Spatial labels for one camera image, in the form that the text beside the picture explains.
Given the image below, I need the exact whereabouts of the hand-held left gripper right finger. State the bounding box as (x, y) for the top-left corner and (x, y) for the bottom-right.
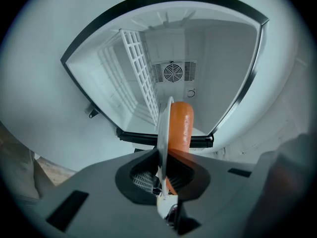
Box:
(166, 149), (260, 238)

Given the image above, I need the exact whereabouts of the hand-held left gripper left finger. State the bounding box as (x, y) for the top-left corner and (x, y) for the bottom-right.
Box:
(38, 148), (176, 238)

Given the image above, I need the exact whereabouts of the orange carrot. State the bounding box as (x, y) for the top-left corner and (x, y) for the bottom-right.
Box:
(164, 102), (195, 195)

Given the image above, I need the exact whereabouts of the black mini fridge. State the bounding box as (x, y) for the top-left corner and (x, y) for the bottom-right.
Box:
(60, 0), (270, 150)

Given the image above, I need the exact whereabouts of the white wire fridge shelf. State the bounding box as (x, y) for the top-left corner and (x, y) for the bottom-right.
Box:
(119, 28), (160, 131)

